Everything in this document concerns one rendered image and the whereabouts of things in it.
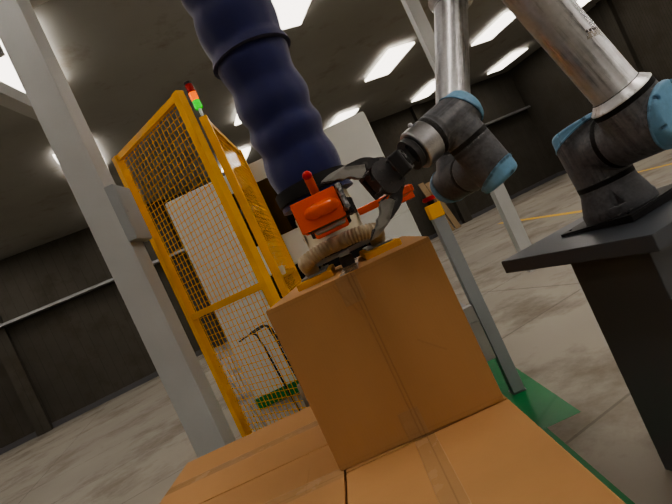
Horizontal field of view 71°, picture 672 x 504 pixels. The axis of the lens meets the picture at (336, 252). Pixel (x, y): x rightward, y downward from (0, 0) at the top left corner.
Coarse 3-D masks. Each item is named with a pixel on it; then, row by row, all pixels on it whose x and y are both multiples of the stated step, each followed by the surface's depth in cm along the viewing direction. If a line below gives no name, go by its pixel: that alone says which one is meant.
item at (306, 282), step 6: (324, 270) 122; (330, 270) 120; (312, 276) 122; (318, 276) 120; (324, 276) 120; (330, 276) 120; (300, 282) 125; (306, 282) 120; (312, 282) 120; (318, 282) 120; (300, 288) 120
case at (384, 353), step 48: (336, 288) 105; (384, 288) 104; (432, 288) 104; (288, 336) 106; (336, 336) 105; (384, 336) 104; (432, 336) 104; (336, 384) 105; (384, 384) 105; (432, 384) 104; (480, 384) 104; (336, 432) 106; (384, 432) 105
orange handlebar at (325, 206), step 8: (408, 192) 139; (328, 200) 71; (336, 200) 72; (376, 200) 139; (312, 208) 71; (320, 208) 70; (328, 208) 71; (336, 208) 72; (360, 208) 139; (368, 208) 139; (304, 216) 72; (312, 216) 71; (320, 216) 71
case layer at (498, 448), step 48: (288, 432) 148; (432, 432) 105; (480, 432) 95; (528, 432) 88; (192, 480) 145; (240, 480) 128; (288, 480) 114; (336, 480) 103; (384, 480) 94; (432, 480) 87; (480, 480) 80; (528, 480) 75; (576, 480) 70
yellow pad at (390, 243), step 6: (390, 240) 122; (396, 240) 119; (366, 246) 149; (372, 246) 127; (378, 246) 122; (384, 246) 119; (390, 246) 119; (360, 252) 142; (366, 252) 120; (372, 252) 119; (378, 252) 119; (366, 258) 119
